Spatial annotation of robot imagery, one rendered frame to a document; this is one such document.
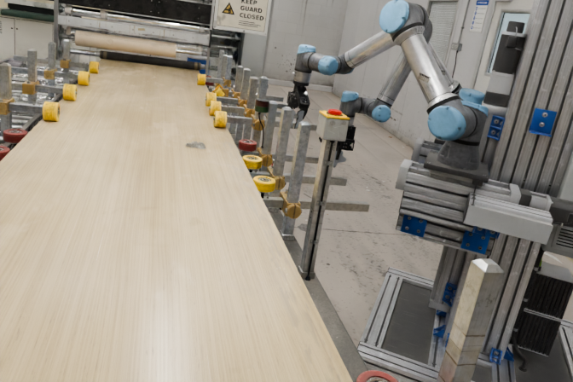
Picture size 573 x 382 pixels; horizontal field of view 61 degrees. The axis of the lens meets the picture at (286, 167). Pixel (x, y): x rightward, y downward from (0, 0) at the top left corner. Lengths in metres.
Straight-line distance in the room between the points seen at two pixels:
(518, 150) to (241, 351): 1.44
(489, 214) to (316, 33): 9.43
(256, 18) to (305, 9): 6.56
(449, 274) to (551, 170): 0.61
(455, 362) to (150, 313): 0.54
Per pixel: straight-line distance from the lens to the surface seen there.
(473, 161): 1.89
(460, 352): 0.84
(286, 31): 10.85
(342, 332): 1.36
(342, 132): 1.39
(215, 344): 0.92
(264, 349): 0.92
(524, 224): 1.80
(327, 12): 11.01
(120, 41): 4.38
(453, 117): 1.70
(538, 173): 2.07
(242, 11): 4.37
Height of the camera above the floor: 1.46
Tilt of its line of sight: 17 degrees down
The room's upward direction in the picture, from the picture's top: 9 degrees clockwise
